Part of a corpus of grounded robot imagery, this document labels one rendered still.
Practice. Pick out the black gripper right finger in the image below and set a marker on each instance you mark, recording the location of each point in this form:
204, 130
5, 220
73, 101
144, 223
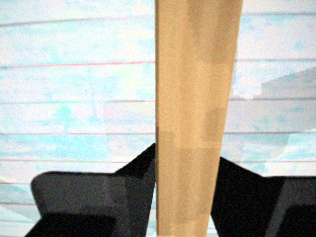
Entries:
246, 204

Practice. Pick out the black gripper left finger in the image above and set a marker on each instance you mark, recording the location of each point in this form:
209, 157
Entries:
125, 194

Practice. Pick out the wooden board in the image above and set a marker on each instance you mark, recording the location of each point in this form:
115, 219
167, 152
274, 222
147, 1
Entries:
195, 48

